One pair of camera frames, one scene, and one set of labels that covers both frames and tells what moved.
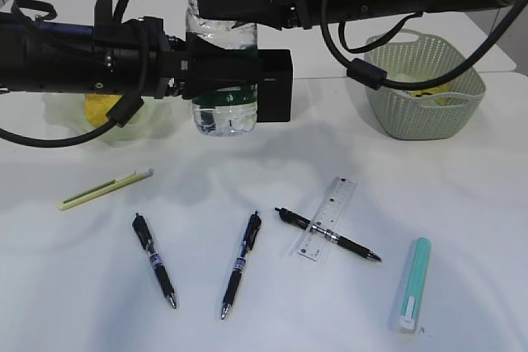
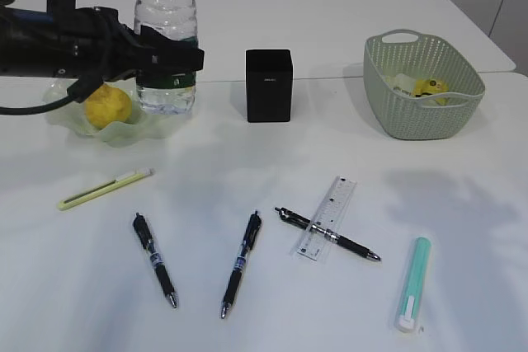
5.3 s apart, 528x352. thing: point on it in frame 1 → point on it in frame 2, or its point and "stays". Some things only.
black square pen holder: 275,86 stays
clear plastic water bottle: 221,110 → 165,2
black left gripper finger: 208,67 → 159,55
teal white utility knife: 421,255 stays
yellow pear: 96,106 stays
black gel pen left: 143,232 stays
